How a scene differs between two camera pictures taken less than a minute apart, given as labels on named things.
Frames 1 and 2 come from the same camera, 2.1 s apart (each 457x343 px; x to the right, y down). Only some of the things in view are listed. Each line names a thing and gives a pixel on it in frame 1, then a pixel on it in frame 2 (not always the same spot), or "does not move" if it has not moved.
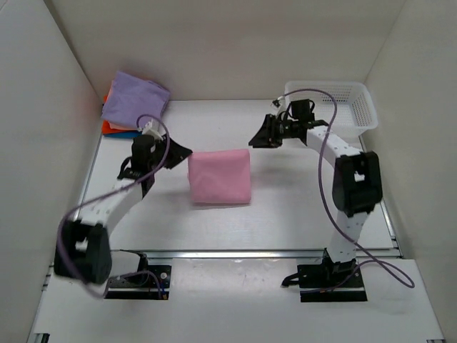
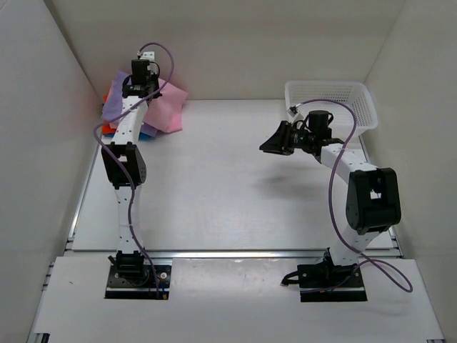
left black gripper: x=178 y=153 to x=156 y=76
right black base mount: x=330 y=281 does not move
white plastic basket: x=344 y=106 does not move
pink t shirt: x=221 y=177 to x=164 y=112
